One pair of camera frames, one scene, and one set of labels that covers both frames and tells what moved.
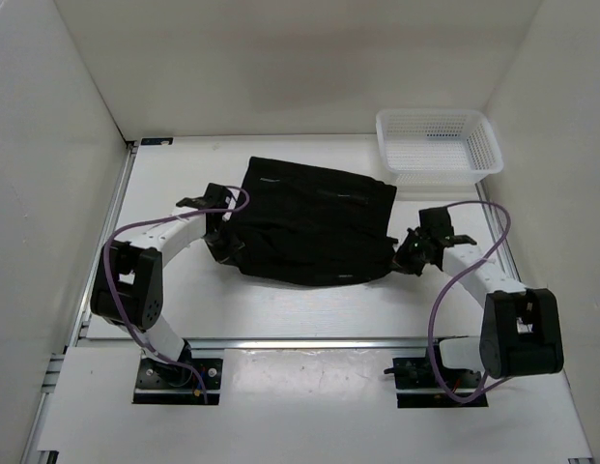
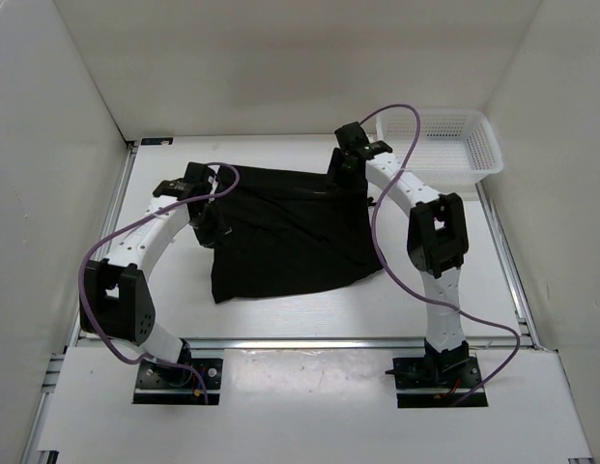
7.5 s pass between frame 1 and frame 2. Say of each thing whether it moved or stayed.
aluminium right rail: stayed
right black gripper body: moved
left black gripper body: moved
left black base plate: stayed
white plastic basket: stayed
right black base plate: stayed
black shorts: moved
